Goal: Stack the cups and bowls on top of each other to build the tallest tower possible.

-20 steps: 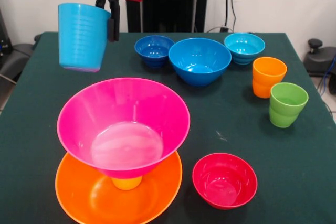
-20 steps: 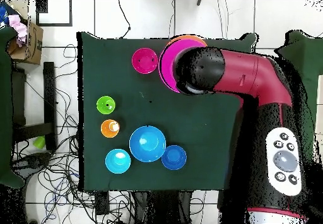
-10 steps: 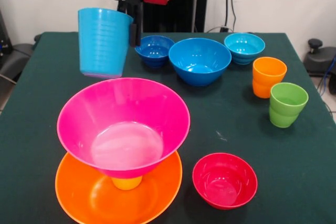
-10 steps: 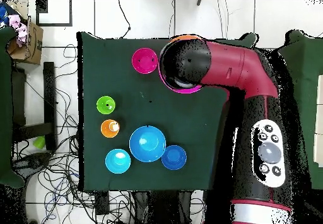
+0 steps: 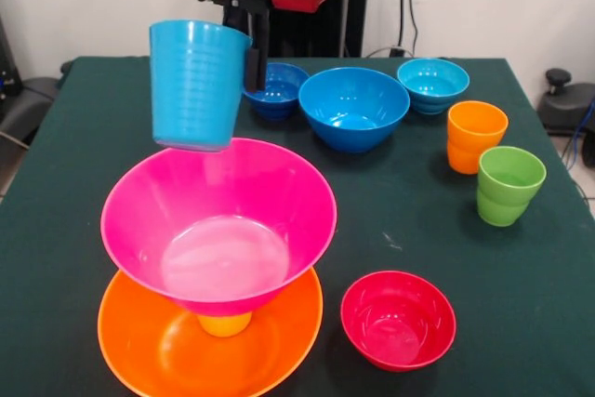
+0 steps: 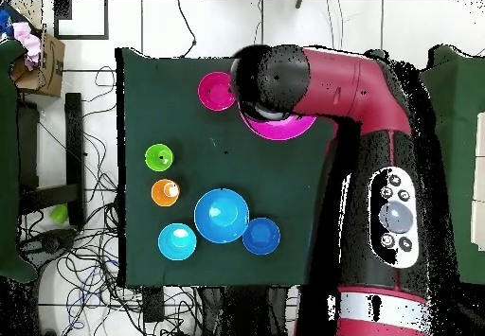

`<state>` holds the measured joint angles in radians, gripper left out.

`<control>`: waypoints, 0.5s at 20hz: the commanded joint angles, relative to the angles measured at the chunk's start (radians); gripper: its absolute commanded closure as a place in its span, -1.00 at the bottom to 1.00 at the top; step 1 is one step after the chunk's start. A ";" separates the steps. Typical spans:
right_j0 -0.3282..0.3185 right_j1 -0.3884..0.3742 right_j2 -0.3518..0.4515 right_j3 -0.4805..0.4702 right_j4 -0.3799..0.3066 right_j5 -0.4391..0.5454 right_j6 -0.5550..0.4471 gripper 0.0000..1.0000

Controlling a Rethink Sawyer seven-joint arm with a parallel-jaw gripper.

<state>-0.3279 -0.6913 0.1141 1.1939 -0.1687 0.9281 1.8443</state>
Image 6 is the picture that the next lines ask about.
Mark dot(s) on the small dark blue bowl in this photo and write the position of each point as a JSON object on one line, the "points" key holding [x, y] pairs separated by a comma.
{"points": [[261, 236]]}

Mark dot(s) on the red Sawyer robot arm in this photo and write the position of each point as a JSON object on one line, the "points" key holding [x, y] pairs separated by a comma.
{"points": [[341, 86]]}

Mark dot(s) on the black square frame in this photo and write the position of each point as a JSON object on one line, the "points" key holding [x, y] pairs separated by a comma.
{"points": [[56, 18]]}

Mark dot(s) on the large magenta bowl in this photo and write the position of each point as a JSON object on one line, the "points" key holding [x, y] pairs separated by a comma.
{"points": [[280, 129]]}

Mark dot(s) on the black stand base with knob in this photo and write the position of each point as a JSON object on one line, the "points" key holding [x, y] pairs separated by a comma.
{"points": [[49, 243]]}

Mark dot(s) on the small green plastic object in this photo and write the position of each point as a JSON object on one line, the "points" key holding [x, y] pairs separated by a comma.
{"points": [[60, 213]]}

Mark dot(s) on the cardboard box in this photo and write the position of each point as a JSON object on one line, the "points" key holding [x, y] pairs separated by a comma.
{"points": [[51, 71]]}

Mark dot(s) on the green cup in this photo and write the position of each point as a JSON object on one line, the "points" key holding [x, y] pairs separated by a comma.
{"points": [[159, 157]]}

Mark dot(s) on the small crimson bowl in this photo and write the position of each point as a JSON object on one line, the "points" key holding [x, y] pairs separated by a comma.
{"points": [[216, 91]]}

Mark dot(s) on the small light blue bowl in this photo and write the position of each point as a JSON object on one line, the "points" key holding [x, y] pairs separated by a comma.
{"points": [[177, 241]]}

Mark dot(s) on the medium blue bowl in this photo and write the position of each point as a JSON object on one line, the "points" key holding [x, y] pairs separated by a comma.
{"points": [[221, 215]]}

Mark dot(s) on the white box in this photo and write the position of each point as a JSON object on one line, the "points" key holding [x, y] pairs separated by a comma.
{"points": [[479, 180]]}

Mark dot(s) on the dark green table cloth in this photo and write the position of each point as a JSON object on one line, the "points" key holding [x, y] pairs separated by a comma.
{"points": [[170, 86]]}

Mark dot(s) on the orange cup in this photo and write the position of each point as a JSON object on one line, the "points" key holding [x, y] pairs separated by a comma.
{"points": [[161, 194]]}

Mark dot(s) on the black table frame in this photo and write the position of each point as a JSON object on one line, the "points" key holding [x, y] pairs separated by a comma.
{"points": [[74, 143]]}

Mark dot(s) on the pink cloth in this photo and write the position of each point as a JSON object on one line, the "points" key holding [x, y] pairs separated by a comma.
{"points": [[29, 44]]}

